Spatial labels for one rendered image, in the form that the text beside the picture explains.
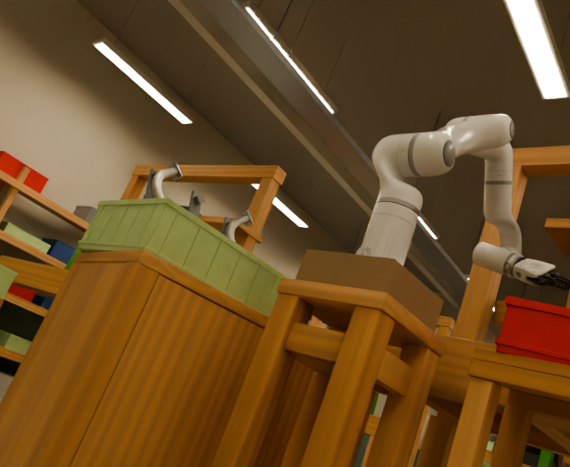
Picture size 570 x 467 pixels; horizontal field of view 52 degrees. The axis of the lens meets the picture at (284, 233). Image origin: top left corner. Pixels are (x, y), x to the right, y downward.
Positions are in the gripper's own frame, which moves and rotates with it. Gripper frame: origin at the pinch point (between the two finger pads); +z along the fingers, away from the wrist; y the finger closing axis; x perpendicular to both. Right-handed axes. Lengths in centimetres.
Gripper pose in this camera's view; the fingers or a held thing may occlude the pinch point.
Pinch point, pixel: (563, 283)
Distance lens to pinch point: 205.5
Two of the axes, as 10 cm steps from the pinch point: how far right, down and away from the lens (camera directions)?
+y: 8.0, -2.7, 5.4
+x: 0.5, 9.2, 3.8
